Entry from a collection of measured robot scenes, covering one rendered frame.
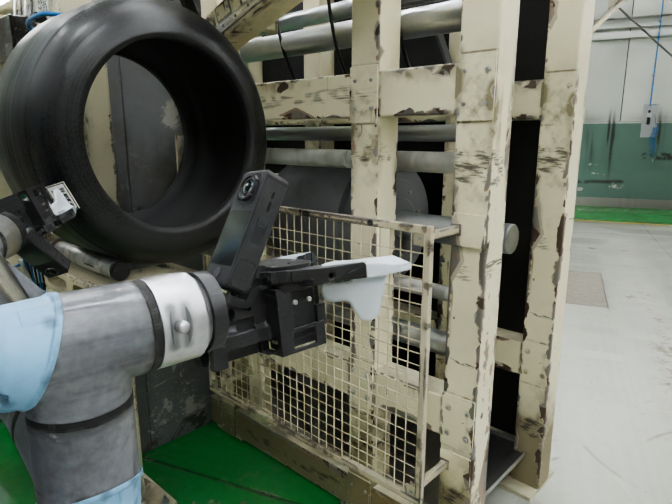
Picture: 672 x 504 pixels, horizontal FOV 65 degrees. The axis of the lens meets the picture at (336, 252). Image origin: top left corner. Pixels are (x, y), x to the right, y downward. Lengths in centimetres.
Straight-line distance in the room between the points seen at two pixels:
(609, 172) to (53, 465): 999
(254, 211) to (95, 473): 24
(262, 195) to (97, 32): 78
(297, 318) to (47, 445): 22
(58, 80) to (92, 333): 81
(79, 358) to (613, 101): 1006
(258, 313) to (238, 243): 7
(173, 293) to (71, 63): 79
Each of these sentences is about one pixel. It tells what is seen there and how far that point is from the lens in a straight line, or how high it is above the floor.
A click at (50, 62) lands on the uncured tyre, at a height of 133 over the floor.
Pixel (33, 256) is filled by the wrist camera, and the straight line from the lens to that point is 105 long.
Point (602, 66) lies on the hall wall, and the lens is 1029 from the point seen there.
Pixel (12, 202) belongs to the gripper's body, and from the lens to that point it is 102.
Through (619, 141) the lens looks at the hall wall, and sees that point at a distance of 1019.
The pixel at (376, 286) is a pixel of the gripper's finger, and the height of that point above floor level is 105.
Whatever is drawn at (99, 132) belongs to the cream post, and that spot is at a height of 120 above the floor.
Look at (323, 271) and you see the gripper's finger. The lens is 47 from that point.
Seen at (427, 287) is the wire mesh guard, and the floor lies 86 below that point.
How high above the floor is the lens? 119
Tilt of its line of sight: 12 degrees down
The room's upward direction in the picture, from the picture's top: straight up
